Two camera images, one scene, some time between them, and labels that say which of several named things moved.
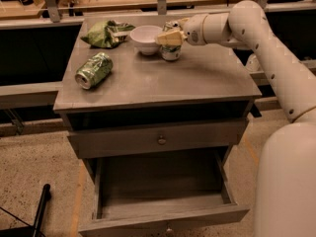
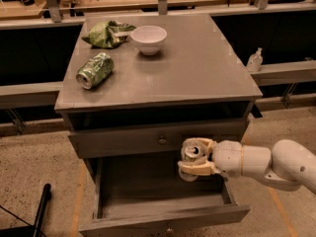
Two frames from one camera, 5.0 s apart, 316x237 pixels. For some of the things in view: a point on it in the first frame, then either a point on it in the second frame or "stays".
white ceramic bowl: [143, 37] stays
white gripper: [194, 29] → [227, 157]
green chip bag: [107, 34] stays
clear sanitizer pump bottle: [253, 63] stays
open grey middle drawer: [151, 191] stays
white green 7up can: [171, 52] → [189, 154]
